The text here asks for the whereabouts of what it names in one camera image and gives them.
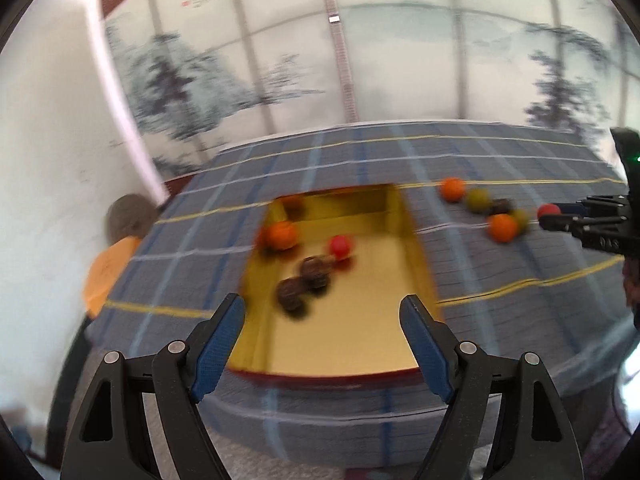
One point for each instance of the blue plaid tablecloth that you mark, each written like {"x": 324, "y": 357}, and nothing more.
{"x": 200, "y": 240}

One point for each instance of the person's right hand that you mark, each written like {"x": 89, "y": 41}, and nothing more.
{"x": 632, "y": 285}

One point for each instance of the landscape painted folding screen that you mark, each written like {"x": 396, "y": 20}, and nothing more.
{"x": 410, "y": 60}

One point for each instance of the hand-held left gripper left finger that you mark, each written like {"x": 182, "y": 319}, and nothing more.
{"x": 220, "y": 345}

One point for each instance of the green round fruit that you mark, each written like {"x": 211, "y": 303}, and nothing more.
{"x": 478, "y": 200}
{"x": 522, "y": 220}

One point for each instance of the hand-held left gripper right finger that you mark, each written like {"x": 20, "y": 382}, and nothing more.
{"x": 425, "y": 345}

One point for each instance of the orange plastic stool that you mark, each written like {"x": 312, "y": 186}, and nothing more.
{"x": 107, "y": 275}

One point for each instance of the grey round stone disc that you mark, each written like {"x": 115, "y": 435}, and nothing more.
{"x": 131, "y": 217}

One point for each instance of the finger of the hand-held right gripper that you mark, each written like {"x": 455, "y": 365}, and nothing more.
{"x": 577, "y": 207}
{"x": 562, "y": 223}

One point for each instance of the red round fruit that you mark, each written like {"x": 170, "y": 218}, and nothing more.
{"x": 341, "y": 246}
{"x": 547, "y": 211}

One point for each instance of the orange tangerine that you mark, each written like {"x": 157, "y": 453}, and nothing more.
{"x": 280, "y": 235}
{"x": 502, "y": 228}
{"x": 452, "y": 189}

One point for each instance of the dark brown round fruit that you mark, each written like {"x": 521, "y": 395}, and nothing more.
{"x": 292, "y": 295}
{"x": 501, "y": 206}
{"x": 315, "y": 271}

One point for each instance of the gold metal tray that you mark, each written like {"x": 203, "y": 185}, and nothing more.
{"x": 360, "y": 330}

